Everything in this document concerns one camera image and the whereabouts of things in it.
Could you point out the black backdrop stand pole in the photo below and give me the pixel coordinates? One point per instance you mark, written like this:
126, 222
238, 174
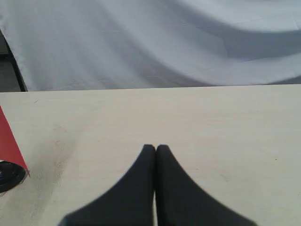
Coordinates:
10, 57

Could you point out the black round base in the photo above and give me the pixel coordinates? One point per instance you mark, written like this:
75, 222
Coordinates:
11, 175

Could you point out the red flag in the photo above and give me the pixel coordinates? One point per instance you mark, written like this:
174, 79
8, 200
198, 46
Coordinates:
9, 149

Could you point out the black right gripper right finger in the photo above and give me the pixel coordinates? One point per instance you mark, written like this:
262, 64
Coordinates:
181, 202

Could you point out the white cloth backdrop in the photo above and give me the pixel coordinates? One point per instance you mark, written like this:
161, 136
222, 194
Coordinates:
133, 44

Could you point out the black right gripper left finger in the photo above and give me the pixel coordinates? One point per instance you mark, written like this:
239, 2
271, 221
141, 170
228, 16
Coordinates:
128, 203

